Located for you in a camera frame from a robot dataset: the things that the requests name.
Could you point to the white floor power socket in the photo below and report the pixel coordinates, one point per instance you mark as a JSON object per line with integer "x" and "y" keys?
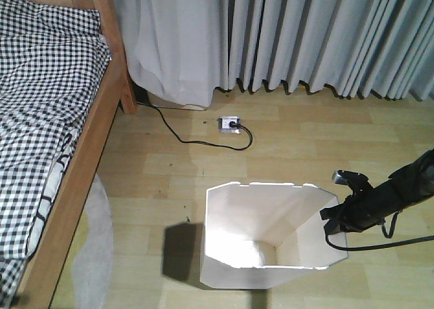
{"x": 229, "y": 124}

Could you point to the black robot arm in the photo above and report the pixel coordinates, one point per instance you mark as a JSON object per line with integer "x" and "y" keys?
{"x": 407, "y": 186}

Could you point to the white plastic trash bin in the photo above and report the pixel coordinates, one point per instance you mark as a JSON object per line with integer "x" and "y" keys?
{"x": 261, "y": 235}

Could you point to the wooden bed frame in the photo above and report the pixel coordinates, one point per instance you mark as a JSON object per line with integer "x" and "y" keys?
{"x": 41, "y": 276}

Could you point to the checkered duvet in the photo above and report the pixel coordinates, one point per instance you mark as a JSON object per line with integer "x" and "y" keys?
{"x": 52, "y": 62}

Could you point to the grey pleated curtain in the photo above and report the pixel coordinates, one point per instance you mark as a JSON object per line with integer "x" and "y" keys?
{"x": 356, "y": 47}

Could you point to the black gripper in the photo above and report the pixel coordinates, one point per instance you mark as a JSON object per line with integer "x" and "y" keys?
{"x": 358, "y": 212}

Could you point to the grey round rug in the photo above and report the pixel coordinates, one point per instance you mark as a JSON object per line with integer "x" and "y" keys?
{"x": 92, "y": 265}

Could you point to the white sheer curtain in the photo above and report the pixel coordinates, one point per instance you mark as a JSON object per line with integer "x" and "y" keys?
{"x": 178, "y": 50}

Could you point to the white mattress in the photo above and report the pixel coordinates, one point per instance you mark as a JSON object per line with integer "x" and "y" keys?
{"x": 58, "y": 166}

